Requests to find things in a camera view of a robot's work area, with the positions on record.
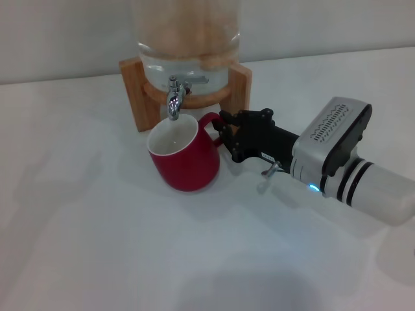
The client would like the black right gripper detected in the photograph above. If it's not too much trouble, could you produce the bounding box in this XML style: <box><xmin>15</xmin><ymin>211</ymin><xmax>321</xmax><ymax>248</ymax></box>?
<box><xmin>215</xmin><ymin>108</ymin><xmax>300</xmax><ymax>174</ymax></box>

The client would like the red ceramic cup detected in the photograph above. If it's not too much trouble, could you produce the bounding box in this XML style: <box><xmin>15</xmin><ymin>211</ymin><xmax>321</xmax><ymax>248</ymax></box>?
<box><xmin>147</xmin><ymin>111</ymin><xmax>228</xmax><ymax>192</ymax></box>

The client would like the chrome faucet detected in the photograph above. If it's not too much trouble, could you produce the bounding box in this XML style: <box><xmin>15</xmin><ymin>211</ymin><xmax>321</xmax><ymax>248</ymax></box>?
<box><xmin>166</xmin><ymin>74</ymin><xmax>210</xmax><ymax>121</ymax></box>

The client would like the wooden dispenser stand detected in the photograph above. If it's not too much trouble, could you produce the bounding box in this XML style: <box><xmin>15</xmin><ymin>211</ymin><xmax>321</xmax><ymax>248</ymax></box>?
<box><xmin>118</xmin><ymin>56</ymin><xmax>253</xmax><ymax>133</ymax></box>

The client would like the glass water dispenser jar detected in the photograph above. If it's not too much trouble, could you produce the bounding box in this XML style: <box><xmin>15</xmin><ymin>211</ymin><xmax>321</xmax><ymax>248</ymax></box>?
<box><xmin>131</xmin><ymin>0</ymin><xmax>243</xmax><ymax>98</ymax></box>

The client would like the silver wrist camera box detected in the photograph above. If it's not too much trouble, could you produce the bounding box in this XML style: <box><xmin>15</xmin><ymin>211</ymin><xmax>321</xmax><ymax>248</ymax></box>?
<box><xmin>295</xmin><ymin>95</ymin><xmax>373</xmax><ymax>178</ymax></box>

